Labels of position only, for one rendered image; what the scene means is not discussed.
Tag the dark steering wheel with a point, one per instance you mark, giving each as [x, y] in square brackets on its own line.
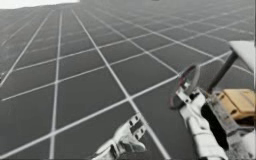
[190, 80]

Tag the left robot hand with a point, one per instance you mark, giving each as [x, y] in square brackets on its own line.
[128, 136]

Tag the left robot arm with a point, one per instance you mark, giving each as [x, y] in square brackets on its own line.
[104, 151]

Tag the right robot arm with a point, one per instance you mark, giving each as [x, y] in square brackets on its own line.
[206, 140]

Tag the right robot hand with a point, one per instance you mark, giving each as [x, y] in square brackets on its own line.
[190, 105]

